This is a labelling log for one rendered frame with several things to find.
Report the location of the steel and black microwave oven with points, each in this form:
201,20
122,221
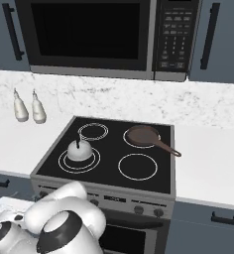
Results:
175,36

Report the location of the blue-grey drawer front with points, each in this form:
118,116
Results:
13,188
201,234

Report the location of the oven door with window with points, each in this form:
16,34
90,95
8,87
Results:
135,238

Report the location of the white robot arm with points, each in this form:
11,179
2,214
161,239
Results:
72,211

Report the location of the black microwave door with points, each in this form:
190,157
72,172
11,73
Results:
86,33

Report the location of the white bottle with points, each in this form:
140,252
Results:
20,110
39,112

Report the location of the black and steel stove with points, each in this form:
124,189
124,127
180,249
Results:
109,158

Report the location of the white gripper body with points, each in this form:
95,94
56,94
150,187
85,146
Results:
13,204

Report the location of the dark stove knob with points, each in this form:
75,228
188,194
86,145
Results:
139,209
158,212
94,202
43,194

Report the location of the brown frying pan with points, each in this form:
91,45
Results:
142,135

